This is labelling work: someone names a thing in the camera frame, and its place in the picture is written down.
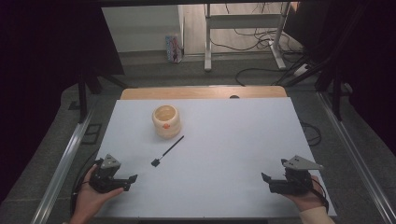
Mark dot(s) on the person's right hand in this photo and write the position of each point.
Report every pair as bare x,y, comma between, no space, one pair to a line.
306,200

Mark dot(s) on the black floor frame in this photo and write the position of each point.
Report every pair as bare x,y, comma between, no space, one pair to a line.
91,133

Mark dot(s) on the cream ceramic cup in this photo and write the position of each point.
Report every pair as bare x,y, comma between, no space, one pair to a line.
166,121

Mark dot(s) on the black round table grommet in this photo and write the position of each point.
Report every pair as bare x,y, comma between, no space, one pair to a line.
234,96

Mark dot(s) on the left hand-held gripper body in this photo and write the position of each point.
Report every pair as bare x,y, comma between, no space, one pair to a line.
104,182

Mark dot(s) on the white power strip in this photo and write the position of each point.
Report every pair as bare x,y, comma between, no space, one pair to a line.
300,70

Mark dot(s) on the black stick with square head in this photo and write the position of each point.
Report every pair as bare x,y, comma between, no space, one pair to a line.
168,151

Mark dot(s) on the person's left hand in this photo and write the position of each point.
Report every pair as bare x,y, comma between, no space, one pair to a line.
88,199

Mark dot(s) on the black tripod stand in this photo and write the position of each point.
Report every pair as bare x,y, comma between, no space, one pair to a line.
82,96
336,93

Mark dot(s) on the black curtain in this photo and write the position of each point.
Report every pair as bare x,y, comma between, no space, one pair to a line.
367,62
46,62

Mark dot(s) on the colourful printed box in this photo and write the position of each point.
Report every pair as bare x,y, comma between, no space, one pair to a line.
173,48

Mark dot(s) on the aluminium rail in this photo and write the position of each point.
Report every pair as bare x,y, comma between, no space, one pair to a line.
358,161
62,168

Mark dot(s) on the white table mat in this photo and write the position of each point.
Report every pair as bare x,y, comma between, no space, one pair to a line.
218,161

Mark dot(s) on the white desk frame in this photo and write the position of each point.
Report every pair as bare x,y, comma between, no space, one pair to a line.
208,37

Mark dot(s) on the wooden table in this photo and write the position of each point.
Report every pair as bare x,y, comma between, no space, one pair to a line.
202,92

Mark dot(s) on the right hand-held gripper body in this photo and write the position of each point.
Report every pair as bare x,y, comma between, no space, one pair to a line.
295,182

